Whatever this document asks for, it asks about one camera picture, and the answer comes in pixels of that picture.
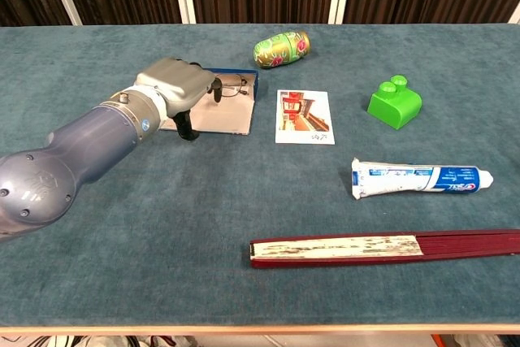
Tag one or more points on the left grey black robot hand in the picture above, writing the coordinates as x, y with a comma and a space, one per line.
178, 81

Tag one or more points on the thin black metal eyeglasses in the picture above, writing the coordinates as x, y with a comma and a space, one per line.
233, 85

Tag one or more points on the blue glasses case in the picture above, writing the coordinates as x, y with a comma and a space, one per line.
227, 115

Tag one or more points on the left blue grey robot arm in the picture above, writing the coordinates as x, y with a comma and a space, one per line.
81, 148

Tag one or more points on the green gold floral nesting doll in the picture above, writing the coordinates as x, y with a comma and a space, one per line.
280, 50

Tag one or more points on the white bordered photo card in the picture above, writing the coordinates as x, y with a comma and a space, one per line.
302, 117

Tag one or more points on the teal felt table cloth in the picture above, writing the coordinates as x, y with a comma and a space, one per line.
142, 261

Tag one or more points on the green toy building block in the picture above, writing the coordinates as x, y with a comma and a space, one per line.
396, 109

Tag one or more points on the dark red folding fan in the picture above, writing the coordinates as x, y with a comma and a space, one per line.
345, 247

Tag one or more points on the white blue toothpaste tube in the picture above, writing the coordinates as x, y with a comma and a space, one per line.
406, 178

